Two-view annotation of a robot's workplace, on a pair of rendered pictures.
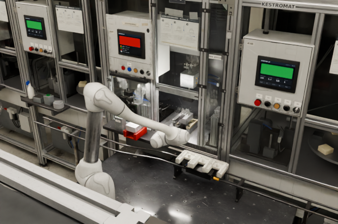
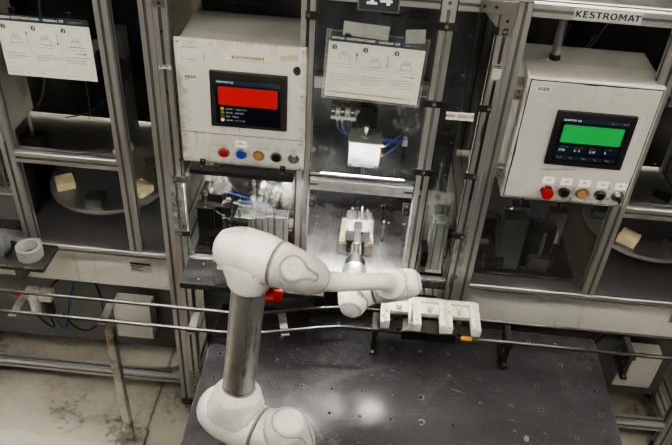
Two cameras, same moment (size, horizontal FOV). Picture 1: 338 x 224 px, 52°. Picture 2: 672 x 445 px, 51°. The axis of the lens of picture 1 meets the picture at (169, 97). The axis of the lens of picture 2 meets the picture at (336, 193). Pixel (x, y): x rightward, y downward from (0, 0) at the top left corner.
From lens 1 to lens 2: 1.24 m
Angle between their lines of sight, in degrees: 27
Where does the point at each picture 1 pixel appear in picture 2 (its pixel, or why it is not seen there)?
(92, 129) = (252, 331)
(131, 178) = (291, 382)
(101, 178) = (294, 426)
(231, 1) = (509, 9)
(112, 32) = (193, 79)
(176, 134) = (403, 284)
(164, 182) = (359, 368)
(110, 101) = (316, 276)
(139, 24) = (274, 59)
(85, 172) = (242, 418)
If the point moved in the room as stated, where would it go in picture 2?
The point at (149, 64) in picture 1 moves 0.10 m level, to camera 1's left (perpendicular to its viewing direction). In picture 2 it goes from (297, 140) to (269, 146)
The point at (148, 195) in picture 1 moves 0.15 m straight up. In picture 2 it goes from (348, 408) to (351, 380)
